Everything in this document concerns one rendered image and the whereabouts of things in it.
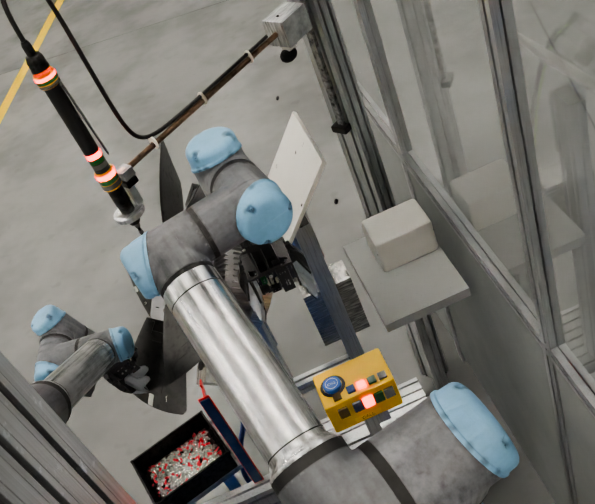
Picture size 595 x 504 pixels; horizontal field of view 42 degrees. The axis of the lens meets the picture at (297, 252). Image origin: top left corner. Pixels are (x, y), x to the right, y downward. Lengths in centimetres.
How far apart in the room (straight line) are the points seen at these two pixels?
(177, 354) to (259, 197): 84
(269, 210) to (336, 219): 284
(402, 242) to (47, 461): 159
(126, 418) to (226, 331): 254
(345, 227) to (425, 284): 165
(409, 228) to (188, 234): 122
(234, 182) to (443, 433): 40
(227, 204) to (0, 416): 46
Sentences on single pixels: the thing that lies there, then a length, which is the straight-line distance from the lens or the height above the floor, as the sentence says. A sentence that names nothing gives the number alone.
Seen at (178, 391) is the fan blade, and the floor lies 97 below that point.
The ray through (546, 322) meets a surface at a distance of 167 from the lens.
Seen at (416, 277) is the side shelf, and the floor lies 86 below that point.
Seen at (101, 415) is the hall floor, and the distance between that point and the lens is 352.
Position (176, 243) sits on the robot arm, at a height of 180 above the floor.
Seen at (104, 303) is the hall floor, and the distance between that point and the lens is 403.
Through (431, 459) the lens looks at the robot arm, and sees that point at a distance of 85.
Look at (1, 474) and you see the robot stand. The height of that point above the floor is 197.
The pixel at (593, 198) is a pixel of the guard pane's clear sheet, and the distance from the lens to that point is 120.
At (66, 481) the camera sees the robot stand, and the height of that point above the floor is 189.
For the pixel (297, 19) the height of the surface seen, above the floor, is 155.
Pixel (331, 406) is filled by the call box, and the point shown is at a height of 107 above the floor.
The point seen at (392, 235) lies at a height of 97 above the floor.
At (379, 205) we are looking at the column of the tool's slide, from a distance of 237.
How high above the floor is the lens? 236
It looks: 39 degrees down
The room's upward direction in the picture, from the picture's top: 24 degrees counter-clockwise
